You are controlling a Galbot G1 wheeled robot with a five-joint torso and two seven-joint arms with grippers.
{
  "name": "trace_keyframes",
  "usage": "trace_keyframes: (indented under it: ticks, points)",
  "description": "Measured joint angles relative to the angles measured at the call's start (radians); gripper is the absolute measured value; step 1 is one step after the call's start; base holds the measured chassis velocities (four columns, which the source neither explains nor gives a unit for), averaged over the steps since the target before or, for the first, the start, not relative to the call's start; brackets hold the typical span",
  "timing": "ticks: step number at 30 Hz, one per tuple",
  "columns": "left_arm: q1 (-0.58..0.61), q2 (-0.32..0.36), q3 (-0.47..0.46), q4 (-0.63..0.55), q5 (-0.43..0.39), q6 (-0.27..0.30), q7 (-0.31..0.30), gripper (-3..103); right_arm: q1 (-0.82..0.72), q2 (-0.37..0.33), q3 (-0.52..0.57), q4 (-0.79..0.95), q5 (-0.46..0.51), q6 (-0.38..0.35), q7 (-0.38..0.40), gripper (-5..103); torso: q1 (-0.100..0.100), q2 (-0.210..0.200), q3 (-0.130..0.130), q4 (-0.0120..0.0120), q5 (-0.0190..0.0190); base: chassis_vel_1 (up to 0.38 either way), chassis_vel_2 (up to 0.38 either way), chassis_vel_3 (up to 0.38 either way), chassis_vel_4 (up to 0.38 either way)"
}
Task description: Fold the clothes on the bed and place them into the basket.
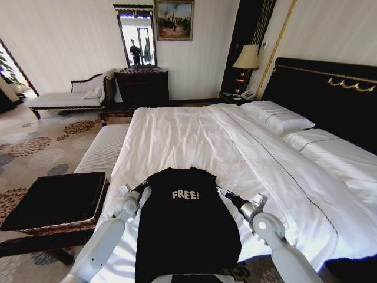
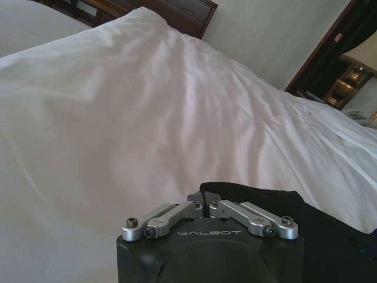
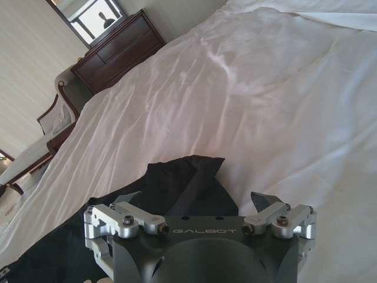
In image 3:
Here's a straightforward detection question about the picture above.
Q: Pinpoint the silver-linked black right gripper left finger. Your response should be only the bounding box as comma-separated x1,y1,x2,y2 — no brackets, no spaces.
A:
83,190,166,268

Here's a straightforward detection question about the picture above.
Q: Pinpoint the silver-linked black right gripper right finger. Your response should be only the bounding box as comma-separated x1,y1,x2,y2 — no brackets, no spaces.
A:
243,191,318,258

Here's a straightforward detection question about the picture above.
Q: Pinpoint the black garment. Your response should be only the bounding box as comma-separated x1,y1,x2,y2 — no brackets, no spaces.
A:
0,153,240,283

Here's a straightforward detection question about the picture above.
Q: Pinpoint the white duvet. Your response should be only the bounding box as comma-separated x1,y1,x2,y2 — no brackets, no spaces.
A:
0,0,377,283

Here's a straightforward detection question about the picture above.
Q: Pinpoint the white printed cushion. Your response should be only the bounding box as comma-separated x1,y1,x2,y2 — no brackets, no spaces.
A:
0,183,25,226

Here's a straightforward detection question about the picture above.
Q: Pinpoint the white upholstered wood armchair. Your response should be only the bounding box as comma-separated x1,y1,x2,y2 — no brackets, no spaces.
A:
37,66,95,140

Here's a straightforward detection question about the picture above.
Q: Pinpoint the dark wood nightstand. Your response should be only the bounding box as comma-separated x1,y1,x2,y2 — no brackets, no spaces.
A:
70,8,167,96

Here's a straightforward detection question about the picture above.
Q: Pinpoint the dark framed mirror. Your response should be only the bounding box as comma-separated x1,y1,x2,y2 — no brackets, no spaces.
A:
54,0,128,50

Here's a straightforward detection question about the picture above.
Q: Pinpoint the white pillow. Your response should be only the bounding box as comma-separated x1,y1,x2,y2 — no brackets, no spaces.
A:
275,0,377,32

